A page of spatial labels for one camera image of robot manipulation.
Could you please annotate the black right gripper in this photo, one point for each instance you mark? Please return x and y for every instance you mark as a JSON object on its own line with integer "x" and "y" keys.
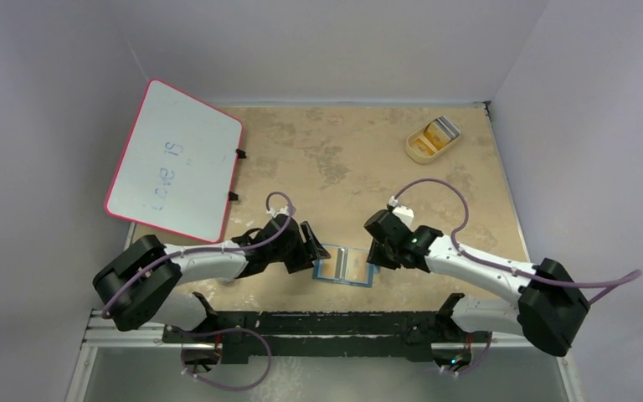
{"x": 383, "y": 250}

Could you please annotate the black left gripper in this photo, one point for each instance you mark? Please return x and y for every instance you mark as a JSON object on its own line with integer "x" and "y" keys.
{"x": 305, "y": 255}

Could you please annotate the blue leather card holder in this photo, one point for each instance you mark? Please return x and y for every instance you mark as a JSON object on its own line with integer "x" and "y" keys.
{"x": 345, "y": 266}

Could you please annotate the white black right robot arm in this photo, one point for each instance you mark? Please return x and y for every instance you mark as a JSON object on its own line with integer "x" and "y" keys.
{"x": 538, "y": 302}

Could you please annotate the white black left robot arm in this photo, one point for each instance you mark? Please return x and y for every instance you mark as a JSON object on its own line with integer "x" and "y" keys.
{"x": 137, "y": 286}

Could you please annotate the cream oval card tray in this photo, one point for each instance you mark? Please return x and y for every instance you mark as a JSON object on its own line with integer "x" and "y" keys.
{"x": 424, "y": 160}

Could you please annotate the stack of cards in tray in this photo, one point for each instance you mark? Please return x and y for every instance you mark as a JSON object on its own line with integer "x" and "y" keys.
{"x": 434, "y": 137}

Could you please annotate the pink framed whiteboard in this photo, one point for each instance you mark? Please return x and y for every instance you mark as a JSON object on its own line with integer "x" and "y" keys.
{"x": 177, "y": 168}

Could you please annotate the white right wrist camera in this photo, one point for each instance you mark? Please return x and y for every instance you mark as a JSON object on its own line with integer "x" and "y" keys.
{"x": 403, "y": 212}

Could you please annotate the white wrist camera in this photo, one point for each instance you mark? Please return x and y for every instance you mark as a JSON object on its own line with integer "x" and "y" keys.
{"x": 403, "y": 212}
{"x": 287, "y": 210}

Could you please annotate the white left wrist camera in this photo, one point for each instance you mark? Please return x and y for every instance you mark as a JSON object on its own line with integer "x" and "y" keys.
{"x": 287, "y": 210}

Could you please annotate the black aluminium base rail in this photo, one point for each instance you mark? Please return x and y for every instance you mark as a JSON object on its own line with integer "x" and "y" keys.
{"x": 234, "y": 337}

